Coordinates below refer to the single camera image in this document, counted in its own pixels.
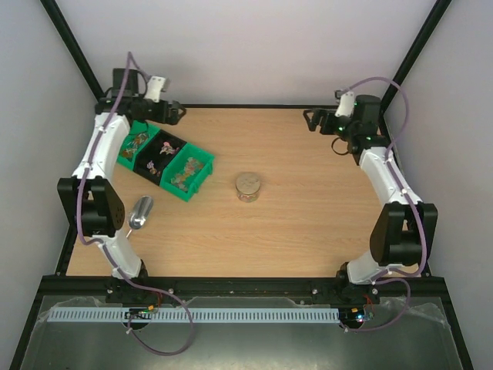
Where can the black aluminium frame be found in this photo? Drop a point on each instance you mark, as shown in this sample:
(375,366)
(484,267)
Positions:
(268,287)

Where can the metal candy scoop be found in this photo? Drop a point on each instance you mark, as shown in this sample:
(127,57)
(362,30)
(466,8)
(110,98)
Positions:
(139,213)

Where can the clear glass jar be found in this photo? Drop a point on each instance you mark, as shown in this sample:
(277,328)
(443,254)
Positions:
(248,195)

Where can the white jar lid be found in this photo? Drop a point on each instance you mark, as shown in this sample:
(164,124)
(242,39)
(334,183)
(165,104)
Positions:
(248,183)

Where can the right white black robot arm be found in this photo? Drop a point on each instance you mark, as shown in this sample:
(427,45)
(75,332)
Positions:
(404,231)

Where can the black bin of lollipops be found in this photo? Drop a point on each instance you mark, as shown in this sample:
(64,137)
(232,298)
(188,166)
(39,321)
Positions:
(156,155)

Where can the metal front tray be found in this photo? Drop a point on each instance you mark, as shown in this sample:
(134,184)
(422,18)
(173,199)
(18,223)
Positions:
(396,335)

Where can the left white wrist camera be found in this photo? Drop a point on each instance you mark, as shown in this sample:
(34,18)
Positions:
(155,86)

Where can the light blue cable duct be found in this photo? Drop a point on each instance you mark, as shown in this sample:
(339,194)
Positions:
(197,315)

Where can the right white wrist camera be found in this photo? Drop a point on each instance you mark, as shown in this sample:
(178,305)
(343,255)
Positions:
(346,102)

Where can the green bin of sticks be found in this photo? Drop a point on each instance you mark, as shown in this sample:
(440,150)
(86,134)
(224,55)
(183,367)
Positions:
(139,136)

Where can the green bin of gummies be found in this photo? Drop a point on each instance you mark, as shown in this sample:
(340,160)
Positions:
(187,171)

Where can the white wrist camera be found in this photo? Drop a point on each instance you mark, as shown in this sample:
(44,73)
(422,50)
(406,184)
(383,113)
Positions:
(346,102)
(155,86)

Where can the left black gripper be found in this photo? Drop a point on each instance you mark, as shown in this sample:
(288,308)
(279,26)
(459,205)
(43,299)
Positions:
(174,119)

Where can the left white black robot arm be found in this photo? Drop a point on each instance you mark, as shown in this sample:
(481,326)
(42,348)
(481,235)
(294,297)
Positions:
(88,197)

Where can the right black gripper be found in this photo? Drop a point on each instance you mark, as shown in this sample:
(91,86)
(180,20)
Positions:
(320,122)

